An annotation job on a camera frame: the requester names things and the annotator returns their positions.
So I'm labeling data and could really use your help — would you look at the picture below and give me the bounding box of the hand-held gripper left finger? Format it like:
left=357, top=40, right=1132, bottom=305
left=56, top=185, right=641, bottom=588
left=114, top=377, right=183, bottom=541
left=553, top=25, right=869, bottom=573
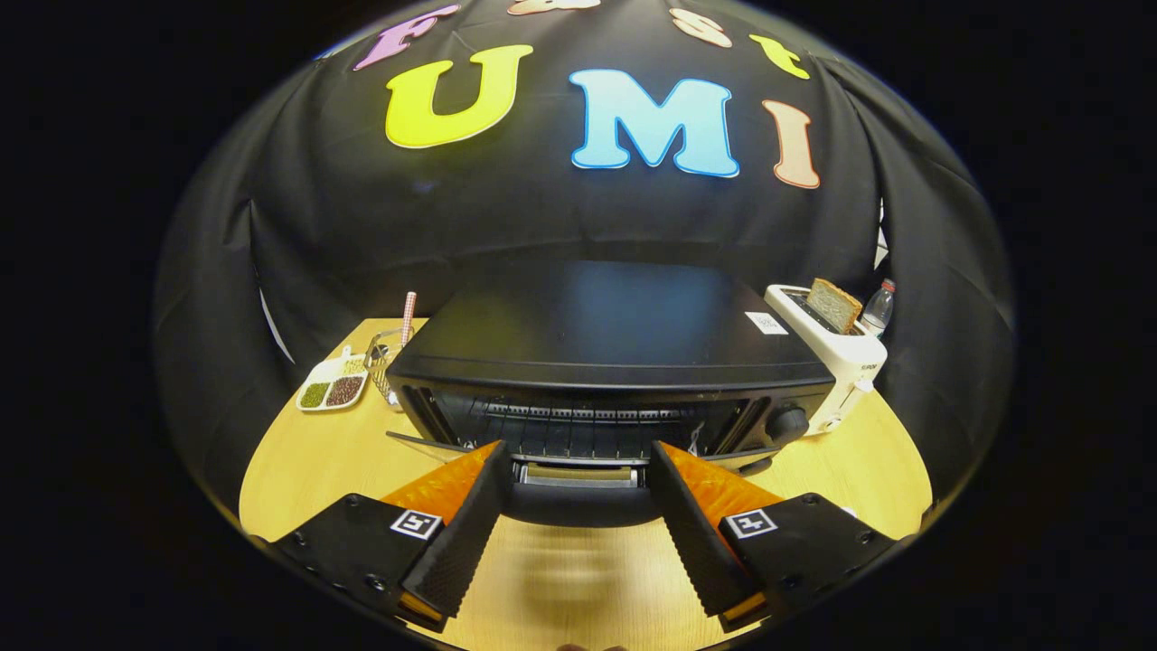
left=267, top=440, right=513, bottom=634

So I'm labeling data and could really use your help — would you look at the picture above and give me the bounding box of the white pop-up toaster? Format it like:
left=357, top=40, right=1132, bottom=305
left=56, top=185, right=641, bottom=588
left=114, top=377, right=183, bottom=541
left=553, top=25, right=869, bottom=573
left=764, top=282, right=889, bottom=438

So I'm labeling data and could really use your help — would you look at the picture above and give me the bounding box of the black toaster oven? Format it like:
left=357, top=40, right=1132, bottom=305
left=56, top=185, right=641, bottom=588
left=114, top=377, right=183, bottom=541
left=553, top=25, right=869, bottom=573
left=384, top=260, right=837, bottom=530

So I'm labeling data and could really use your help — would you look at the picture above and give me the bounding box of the clear plastic water bottle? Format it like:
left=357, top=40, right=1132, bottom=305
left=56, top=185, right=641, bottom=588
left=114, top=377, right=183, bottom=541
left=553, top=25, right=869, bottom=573
left=859, top=278, right=898, bottom=340

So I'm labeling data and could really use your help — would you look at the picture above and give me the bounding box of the brown bread slice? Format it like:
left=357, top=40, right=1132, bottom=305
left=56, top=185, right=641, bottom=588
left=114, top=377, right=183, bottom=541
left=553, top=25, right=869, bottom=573
left=806, top=278, right=864, bottom=334

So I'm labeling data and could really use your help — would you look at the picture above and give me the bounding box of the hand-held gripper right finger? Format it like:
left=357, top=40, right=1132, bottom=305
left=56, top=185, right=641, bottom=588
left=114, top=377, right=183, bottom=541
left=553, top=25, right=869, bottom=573
left=647, top=440, right=900, bottom=634

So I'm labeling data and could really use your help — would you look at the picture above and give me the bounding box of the pink handled metal utensil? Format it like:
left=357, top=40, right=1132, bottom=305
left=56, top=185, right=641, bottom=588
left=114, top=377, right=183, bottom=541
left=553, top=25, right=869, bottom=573
left=364, top=291, right=419, bottom=412

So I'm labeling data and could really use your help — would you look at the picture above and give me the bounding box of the wire oven rack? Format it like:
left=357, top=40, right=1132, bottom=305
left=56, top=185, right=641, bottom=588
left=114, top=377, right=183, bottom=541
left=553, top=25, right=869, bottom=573
left=452, top=402, right=724, bottom=460

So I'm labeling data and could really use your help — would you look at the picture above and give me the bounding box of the white divided bean dish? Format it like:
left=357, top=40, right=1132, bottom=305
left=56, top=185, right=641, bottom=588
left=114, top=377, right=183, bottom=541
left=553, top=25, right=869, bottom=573
left=296, top=346, right=372, bottom=413

